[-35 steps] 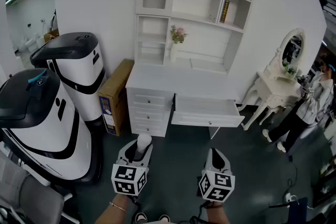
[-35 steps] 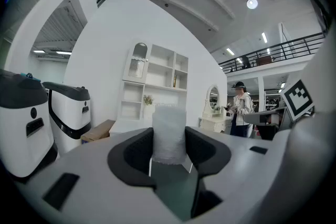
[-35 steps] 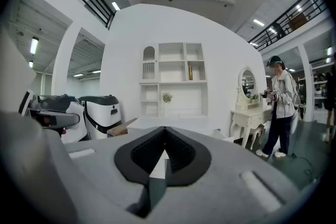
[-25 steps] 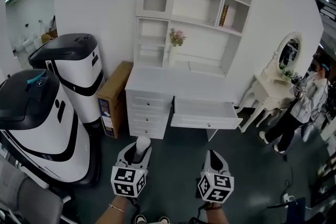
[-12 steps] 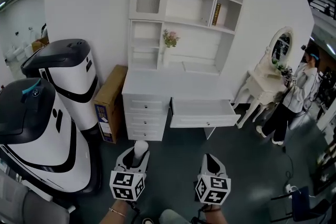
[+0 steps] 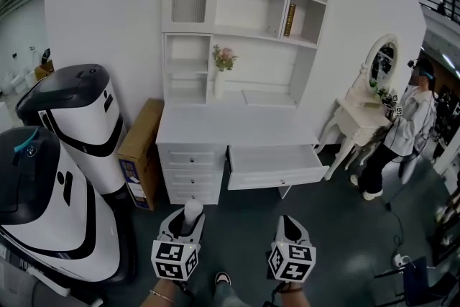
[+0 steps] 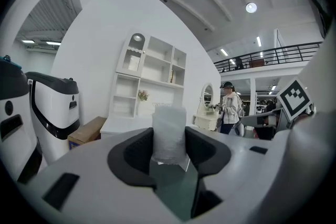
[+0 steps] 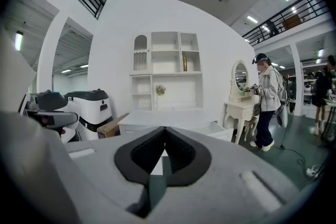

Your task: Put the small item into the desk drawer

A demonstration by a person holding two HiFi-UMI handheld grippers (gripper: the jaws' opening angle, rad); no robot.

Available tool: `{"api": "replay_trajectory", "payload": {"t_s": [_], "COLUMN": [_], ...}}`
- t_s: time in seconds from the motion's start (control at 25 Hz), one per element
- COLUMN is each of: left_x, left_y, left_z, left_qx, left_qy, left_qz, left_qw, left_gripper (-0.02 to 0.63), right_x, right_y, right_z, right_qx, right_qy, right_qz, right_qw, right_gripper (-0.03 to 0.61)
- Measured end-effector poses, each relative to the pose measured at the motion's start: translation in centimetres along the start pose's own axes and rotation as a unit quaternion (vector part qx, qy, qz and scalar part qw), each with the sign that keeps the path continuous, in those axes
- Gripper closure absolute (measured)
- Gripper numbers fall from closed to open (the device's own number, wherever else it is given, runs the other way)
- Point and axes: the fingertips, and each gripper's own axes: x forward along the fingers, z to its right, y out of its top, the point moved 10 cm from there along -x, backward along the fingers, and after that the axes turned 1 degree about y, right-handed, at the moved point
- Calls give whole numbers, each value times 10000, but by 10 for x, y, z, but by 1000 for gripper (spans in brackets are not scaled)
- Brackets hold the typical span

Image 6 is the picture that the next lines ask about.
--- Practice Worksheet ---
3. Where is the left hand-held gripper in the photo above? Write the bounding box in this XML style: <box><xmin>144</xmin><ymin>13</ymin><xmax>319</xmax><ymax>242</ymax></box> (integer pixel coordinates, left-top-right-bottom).
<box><xmin>150</xmin><ymin>207</ymin><xmax>207</xmax><ymax>281</ymax></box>

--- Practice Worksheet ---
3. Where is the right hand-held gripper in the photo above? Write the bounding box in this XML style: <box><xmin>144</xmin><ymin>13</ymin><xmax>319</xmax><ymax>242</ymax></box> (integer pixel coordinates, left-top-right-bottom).
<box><xmin>267</xmin><ymin>214</ymin><xmax>318</xmax><ymax>283</ymax></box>

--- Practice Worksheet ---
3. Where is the small white cylinder item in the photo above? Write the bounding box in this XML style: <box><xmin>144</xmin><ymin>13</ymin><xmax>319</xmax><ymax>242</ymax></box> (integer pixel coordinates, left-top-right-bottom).
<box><xmin>180</xmin><ymin>200</ymin><xmax>203</xmax><ymax>233</ymax></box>

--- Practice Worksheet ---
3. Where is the wide white desk drawer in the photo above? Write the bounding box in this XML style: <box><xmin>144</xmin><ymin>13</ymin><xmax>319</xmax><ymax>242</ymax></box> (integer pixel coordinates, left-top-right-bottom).
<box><xmin>226</xmin><ymin>142</ymin><xmax>330</xmax><ymax>191</ymax></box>

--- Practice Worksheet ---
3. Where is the person's left forearm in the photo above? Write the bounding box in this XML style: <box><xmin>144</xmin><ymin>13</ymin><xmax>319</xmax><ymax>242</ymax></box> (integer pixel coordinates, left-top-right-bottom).
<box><xmin>139</xmin><ymin>277</ymin><xmax>188</xmax><ymax>307</ymax></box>

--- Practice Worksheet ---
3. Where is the person's right forearm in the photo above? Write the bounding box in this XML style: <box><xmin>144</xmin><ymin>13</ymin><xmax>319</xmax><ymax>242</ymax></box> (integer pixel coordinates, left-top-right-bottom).
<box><xmin>266</xmin><ymin>280</ymin><xmax>311</xmax><ymax>307</ymax></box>

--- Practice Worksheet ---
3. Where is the small white drawer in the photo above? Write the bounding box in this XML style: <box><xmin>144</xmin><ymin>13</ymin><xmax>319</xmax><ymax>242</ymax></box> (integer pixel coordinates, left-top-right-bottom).
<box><xmin>166</xmin><ymin>188</ymin><xmax>221</xmax><ymax>206</ymax></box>
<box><xmin>161</xmin><ymin>168</ymin><xmax>224</xmax><ymax>191</ymax></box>
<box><xmin>157</xmin><ymin>144</ymin><xmax>226</xmax><ymax>170</ymax></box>

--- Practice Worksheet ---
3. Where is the white desk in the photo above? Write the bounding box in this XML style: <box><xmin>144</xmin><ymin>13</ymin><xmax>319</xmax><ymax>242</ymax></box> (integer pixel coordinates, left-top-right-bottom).
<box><xmin>155</xmin><ymin>106</ymin><xmax>330</xmax><ymax>206</ymax></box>

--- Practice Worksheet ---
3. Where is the person's leg and shoe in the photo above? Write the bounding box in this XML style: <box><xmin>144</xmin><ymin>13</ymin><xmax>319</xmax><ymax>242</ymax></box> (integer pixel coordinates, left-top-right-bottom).
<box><xmin>213</xmin><ymin>270</ymin><xmax>249</xmax><ymax>307</ymax></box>

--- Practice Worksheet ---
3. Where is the long cardboard box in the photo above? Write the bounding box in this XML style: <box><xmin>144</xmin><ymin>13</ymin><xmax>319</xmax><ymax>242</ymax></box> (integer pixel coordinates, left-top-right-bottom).
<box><xmin>116</xmin><ymin>97</ymin><xmax>165</xmax><ymax>212</ymax></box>

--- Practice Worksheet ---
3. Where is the white and black robot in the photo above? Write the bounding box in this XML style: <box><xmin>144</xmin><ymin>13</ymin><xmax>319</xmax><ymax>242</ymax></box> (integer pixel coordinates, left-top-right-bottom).
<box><xmin>15</xmin><ymin>63</ymin><xmax>128</xmax><ymax>196</ymax></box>
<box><xmin>0</xmin><ymin>125</ymin><xmax>138</xmax><ymax>285</ymax></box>

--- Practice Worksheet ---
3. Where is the white vanity table with mirror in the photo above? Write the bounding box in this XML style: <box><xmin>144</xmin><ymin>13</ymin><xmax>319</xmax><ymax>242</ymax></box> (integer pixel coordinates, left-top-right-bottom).
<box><xmin>318</xmin><ymin>33</ymin><xmax>400</xmax><ymax>174</ymax></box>

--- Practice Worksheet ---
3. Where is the white vase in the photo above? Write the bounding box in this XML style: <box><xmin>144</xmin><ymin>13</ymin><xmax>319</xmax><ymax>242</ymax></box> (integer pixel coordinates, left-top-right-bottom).
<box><xmin>214</xmin><ymin>69</ymin><xmax>226</xmax><ymax>100</ymax></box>

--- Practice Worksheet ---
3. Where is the small green plant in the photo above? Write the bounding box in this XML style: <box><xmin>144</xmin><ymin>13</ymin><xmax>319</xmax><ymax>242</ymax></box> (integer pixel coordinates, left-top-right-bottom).
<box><xmin>369</xmin><ymin>78</ymin><xmax>392</xmax><ymax>99</ymax></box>

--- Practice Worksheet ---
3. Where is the pink flower bouquet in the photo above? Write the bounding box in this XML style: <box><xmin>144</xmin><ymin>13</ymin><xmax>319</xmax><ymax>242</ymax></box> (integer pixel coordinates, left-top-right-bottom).
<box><xmin>211</xmin><ymin>44</ymin><xmax>239</xmax><ymax>73</ymax></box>

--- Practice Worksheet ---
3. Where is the book with gold spine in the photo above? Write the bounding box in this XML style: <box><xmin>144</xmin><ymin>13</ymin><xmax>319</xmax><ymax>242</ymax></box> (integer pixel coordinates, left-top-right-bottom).
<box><xmin>283</xmin><ymin>3</ymin><xmax>298</xmax><ymax>37</ymax></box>

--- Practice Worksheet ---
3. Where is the white shelf hutch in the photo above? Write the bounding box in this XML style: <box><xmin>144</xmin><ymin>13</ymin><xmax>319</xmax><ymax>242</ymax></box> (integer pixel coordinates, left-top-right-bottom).
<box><xmin>161</xmin><ymin>0</ymin><xmax>336</xmax><ymax>109</ymax></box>

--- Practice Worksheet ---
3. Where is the thin wrist bracelet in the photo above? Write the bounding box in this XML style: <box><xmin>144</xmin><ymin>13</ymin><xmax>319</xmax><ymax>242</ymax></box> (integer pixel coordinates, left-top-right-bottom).
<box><xmin>149</xmin><ymin>288</ymin><xmax>176</xmax><ymax>303</ymax></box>

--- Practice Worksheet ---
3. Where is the black floor cable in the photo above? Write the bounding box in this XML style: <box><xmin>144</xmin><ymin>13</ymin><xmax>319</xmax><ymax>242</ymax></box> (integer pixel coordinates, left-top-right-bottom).
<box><xmin>384</xmin><ymin>186</ymin><xmax>409</xmax><ymax>256</ymax></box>

